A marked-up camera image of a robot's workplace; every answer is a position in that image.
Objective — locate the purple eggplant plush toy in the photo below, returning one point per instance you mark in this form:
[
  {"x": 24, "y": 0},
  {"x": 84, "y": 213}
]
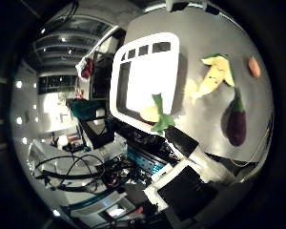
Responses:
[{"x": 236, "y": 125}]

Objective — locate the white rectangular container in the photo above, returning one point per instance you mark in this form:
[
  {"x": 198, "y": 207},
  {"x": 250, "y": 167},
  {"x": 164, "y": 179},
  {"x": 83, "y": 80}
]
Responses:
[{"x": 146, "y": 79}]

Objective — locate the teal blue rack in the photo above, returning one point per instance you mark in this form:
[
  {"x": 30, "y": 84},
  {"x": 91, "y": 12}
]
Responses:
[{"x": 144, "y": 160}]

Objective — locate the yellow corn plush toy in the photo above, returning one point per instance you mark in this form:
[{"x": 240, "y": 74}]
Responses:
[{"x": 216, "y": 74}]

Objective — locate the teal cloth bundle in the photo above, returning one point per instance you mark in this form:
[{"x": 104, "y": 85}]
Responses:
[{"x": 84, "y": 109}]

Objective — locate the orange fruit plush toy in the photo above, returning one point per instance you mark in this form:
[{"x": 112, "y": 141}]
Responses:
[{"x": 254, "y": 67}]

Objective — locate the red cloth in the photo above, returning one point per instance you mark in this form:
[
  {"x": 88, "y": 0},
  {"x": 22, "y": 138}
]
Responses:
[{"x": 87, "y": 68}]

